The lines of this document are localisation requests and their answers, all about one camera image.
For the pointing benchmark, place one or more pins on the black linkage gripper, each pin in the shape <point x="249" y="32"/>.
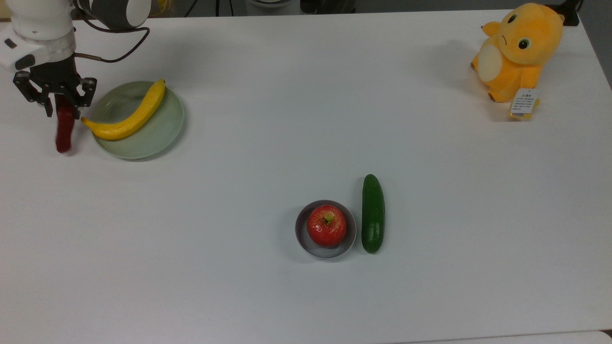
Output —
<point x="55" y="79"/>

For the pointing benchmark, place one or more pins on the red chili pepper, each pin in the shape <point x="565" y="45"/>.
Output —
<point x="64" y="134"/>

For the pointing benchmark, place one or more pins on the pale green plastic plate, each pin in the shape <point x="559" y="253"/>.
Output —
<point x="158" y="134"/>

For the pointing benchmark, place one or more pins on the yellow banana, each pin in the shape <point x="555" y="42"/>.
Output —
<point x="136" y="119"/>

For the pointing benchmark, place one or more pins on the clear bin with toy food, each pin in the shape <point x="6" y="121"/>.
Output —
<point x="161" y="5"/>

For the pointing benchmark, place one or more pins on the small grey bowl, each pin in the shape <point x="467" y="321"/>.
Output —
<point x="304" y="244"/>

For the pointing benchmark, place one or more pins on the red apple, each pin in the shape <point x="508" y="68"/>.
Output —
<point x="326" y="227"/>

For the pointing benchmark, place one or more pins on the dark green cucumber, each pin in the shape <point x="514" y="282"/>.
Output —
<point x="373" y="215"/>

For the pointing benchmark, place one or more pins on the white paper hang tag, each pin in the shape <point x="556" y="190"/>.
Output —
<point x="523" y="102"/>

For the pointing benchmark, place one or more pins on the yellow plush toy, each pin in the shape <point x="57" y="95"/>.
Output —
<point x="521" y="52"/>

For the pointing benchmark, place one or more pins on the black camera stand base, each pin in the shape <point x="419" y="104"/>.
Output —
<point x="571" y="16"/>

